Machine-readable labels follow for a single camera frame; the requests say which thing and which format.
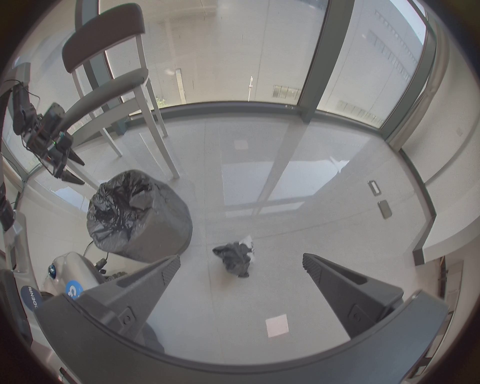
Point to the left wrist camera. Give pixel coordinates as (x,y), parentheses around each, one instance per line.
(64,141)

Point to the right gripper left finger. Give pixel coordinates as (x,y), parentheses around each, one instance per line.
(127,300)

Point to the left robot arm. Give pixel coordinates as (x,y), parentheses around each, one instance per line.
(22,108)

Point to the black plastic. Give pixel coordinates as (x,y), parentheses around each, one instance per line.
(234,258)

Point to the dark grey trash bin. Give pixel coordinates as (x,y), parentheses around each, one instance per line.
(165,225)

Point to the window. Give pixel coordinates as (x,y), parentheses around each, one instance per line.
(328,56)

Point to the dark grey white-legged chair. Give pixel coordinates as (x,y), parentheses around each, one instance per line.
(108,93)

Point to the white paper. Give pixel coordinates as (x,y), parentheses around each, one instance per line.
(248,239)

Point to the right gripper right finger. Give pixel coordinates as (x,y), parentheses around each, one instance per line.
(352,300)

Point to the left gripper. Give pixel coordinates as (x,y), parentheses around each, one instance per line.
(43,144)

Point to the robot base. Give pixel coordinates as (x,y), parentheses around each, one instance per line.
(67,266)

